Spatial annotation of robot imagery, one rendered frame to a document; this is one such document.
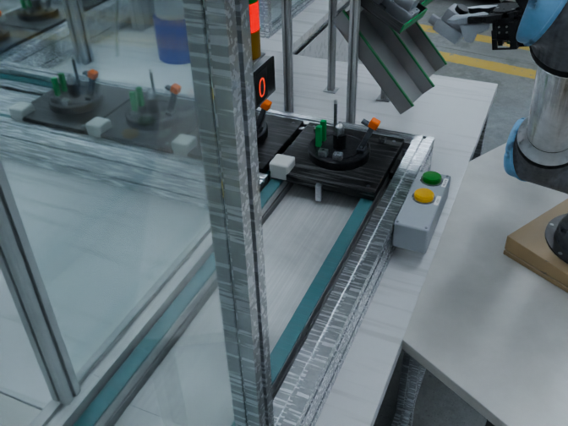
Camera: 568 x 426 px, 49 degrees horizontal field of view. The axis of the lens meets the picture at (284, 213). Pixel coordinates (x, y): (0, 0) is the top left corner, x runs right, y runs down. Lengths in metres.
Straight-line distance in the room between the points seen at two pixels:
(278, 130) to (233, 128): 1.12
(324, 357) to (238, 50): 0.66
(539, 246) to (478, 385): 0.36
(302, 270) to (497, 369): 0.38
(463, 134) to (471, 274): 0.57
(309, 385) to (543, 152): 0.59
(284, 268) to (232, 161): 0.78
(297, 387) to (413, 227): 0.44
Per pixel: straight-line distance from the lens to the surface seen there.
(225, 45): 0.38
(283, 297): 1.13
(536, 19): 0.90
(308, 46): 2.49
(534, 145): 1.20
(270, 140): 1.48
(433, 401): 2.17
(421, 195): 1.30
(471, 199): 1.51
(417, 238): 1.24
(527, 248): 1.32
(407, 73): 1.66
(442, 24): 1.49
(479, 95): 2.00
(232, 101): 0.40
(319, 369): 0.96
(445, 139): 1.74
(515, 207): 1.51
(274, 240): 1.25
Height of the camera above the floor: 1.70
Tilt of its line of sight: 36 degrees down
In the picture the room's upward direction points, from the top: 2 degrees counter-clockwise
